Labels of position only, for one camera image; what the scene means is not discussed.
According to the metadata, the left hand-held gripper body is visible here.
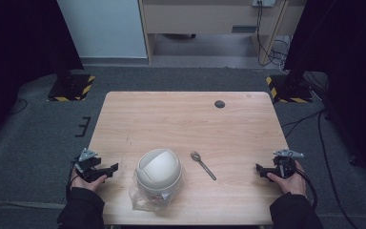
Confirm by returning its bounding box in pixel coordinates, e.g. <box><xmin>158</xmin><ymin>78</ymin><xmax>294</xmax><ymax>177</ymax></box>
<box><xmin>73</xmin><ymin>147</ymin><xmax>105</xmax><ymax>184</ymax></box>

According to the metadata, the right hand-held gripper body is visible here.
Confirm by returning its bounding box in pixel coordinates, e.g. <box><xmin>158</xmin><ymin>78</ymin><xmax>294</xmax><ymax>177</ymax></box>
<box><xmin>272</xmin><ymin>148</ymin><xmax>306</xmax><ymax>179</ymax></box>

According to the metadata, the person's left hand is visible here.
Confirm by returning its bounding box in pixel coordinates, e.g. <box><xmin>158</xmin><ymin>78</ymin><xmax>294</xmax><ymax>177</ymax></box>
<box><xmin>70</xmin><ymin>167</ymin><xmax>108</xmax><ymax>194</ymax></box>

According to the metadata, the person's right hand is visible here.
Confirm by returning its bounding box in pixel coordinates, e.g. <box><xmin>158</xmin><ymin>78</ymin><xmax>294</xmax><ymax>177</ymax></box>
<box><xmin>266</xmin><ymin>159</ymin><xmax>308</xmax><ymax>197</ymax></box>

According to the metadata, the clear plastic bin liner bag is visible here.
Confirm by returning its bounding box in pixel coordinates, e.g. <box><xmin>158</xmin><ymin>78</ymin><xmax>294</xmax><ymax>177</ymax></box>
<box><xmin>129</xmin><ymin>167</ymin><xmax>186</xmax><ymax>214</ymax></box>

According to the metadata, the metal spoon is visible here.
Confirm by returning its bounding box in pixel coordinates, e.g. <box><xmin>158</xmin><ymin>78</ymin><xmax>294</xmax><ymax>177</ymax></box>
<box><xmin>190</xmin><ymin>151</ymin><xmax>218</xmax><ymax>181</ymax></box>

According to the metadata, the black striped stand base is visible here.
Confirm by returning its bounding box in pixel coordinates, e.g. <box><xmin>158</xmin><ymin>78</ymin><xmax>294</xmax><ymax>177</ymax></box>
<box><xmin>265</xmin><ymin>73</ymin><xmax>315</xmax><ymax>104</ymax></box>
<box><xmin>47</xmin><ymin>73</ymin><xmax>96</xmax><ymax>103</ymax></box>

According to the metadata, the black stand pole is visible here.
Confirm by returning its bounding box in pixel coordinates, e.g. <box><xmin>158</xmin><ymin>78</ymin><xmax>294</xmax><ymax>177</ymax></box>
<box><xmin>44</xmin><ymin>0</ymin><xmax>77</xmax><ymax>90</ymax></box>
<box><xmin>284</xmin><ymin>0</ymin><xmax>337</xmax><ymax>94</ymax></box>

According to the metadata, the light wooden desk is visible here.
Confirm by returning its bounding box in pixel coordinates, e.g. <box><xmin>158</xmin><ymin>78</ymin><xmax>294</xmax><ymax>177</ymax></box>
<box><xmin>138</xmin><ymin>0</ymin><xmax>308</xmax><ymax>64</ymax></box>

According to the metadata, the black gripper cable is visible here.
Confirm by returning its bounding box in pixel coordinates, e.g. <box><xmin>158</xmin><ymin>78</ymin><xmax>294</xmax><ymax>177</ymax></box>
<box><xmin>65</xmin><ymin>161</ymin><xmax>78</xmax><ymax>201</ymax></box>
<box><xmin>295</xmin><ymin>167</ymin><xmax>319</xmax><ymax>211</ymax></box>

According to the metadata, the thin black floor cable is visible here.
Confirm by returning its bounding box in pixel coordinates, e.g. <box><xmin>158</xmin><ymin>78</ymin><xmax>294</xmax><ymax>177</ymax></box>
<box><xmin>9</xmin><ymin>97</ymin><xmax>29</xmax><ymax>116</ymax></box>

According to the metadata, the black cable from socket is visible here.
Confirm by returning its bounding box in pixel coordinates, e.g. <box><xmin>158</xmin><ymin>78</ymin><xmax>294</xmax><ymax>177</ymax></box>
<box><xmin>255</xmin><ymin>0</ymin><xmax>289</xmax><ymax>67</ymax></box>

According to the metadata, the grey wall socket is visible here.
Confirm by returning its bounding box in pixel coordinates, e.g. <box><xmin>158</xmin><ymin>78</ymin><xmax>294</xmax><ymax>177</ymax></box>
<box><xmin>252</xmin><ymin>0</ymin><xmax>276</xmax><ymax>9</ymax></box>

